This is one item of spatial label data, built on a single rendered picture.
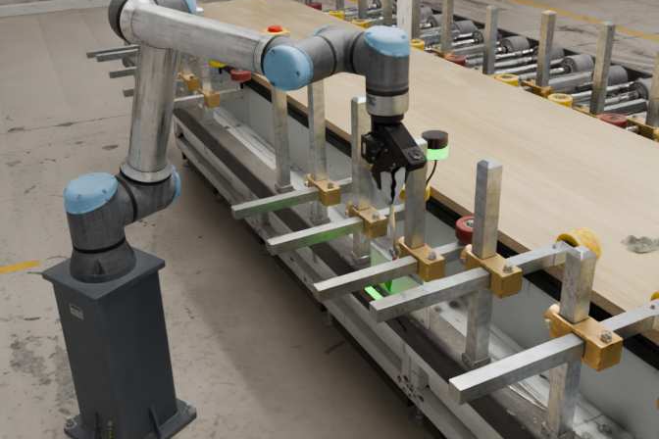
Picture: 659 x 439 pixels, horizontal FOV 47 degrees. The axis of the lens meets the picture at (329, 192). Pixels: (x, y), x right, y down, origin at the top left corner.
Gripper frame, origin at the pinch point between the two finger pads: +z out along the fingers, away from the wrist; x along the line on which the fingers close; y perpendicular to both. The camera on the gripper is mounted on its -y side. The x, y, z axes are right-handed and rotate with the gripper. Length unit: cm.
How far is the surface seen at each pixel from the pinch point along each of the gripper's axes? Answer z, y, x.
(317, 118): -2, 51, -7
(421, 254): 14.1, -2.2, -6.6
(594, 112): 17, 54, -115
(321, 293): 15.9, -2.9, 19.2
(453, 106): 11, 71, -68
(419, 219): 6.7, 0.8, -7.9
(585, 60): 17, 105, -161
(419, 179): -3.1, 0.8, -7.6
